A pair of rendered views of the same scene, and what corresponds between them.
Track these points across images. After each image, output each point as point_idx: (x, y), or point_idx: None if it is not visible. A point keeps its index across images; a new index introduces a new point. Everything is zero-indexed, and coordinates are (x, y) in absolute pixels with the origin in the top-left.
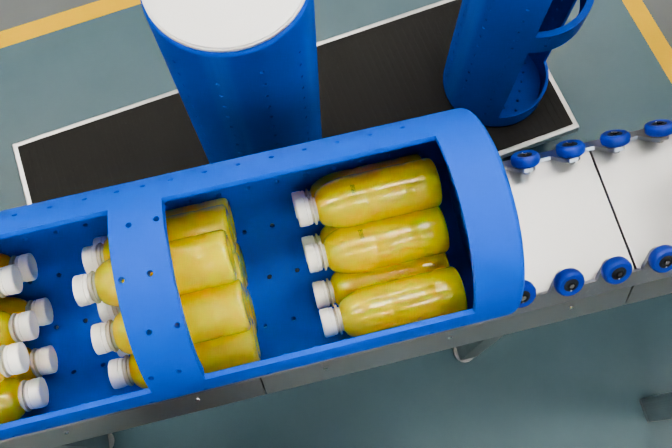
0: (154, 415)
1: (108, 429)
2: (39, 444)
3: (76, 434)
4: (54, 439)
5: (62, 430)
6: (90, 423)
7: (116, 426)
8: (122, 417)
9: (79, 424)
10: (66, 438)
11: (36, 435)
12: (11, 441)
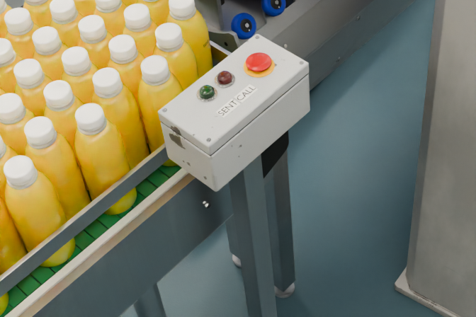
0: None
1: None
2: (341, 11)
3: None
4: (349, 3)
5: None
6: None
7: None
8: None
9: None
10: (355, 1)
11: None
12: (326, 5)
